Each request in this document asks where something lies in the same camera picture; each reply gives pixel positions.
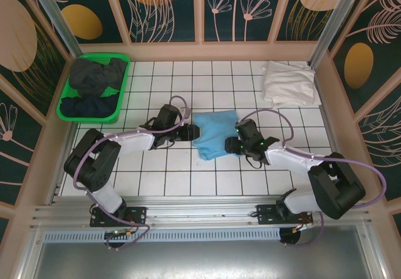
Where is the aluminium corner post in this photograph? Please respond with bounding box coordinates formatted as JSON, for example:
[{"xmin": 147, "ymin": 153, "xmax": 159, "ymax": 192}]
[
  {"xmin": 26, "ymin": 0, "xmax": 81, "ymax": 61},
  {"xmin": 308, "ymin": 0, "xmax": 369, "ymax": 68}
]

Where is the grey metal sheet panel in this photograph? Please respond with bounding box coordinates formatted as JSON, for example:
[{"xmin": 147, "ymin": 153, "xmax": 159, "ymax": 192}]
[{"xmin": 18, "ymin": 225, "xmax": 386, "ymax": 279}]

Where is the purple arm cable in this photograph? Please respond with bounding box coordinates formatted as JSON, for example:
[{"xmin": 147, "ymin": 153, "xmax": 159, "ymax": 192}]
[
  {"xmin": 72, "ymin": 95, "xmax": 191, "ymax": 251},
  {"xmin": 241, "ymin": 108, "xmax": 385, "ymax": 248}
]

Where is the folded white t-shirt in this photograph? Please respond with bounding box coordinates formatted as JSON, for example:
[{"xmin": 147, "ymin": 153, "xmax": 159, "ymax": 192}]
[{"xmin": 261, "ymin": 60, "xmax": 316, "ymax": 107}]

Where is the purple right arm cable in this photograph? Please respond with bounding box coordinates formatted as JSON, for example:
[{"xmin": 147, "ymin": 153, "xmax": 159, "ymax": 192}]
[{"xmin": 241, "ymin": 108, "xmax": 385, "ymax": 248}]

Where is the green plastic basket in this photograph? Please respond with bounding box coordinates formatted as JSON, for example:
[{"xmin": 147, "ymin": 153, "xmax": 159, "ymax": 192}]
[{"xmin": 56, "ymin": 52, "xmax": 131, "ymax": 125}]

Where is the light blue printed t-shirt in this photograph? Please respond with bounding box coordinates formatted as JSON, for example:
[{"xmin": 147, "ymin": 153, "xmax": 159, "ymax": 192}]
[{"xmin": 192, "ymin": 111, "xmax": 244, "ymax": 161}]

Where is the crumpled navy t-shirt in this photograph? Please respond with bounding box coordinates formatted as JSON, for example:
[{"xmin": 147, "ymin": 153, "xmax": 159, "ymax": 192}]
[{"xmin": 60, "ymin": 95, "xmax": 117, "ymax": 118}]

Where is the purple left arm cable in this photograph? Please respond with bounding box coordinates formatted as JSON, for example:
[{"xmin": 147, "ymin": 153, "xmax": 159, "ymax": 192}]
[{"xmin": 72, "ymin": 95, "xmax": 191, "ymax": 251}]

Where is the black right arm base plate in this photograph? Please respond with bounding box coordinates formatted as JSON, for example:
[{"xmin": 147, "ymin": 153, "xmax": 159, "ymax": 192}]
[{"xmin": 256, "ymin": 204, "xmax": 314, "ymax": 226}]

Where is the small circuit board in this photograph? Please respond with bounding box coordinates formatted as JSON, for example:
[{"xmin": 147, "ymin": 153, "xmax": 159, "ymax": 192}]
[{"xmin": 105, "ymin": 229, "xmax": 134, "ymax": 240}]

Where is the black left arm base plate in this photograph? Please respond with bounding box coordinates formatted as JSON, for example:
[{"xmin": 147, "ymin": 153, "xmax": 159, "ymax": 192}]
[{"xmin": 90, "ymin": 206, "xmax": 148, "ymax": 228}]

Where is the crumpled grey t-shirt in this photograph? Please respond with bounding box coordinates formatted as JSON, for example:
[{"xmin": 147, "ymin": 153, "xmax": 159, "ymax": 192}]
[{"xmin": 68, "ymin": 58, "xmax": 123, "ymax": 97}]

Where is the slotted grey cable duct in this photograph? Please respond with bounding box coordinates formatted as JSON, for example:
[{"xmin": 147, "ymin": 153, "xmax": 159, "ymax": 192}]
[{"xmin": 43, "ymin": 228, "xmax": 281, "ymax": 243}]

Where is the aluminium mounting rail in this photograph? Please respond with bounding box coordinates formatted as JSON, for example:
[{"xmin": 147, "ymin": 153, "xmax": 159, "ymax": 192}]
[{"xmin": 31, "ymin": 196, "xmax": 370, "ymax": 229}]

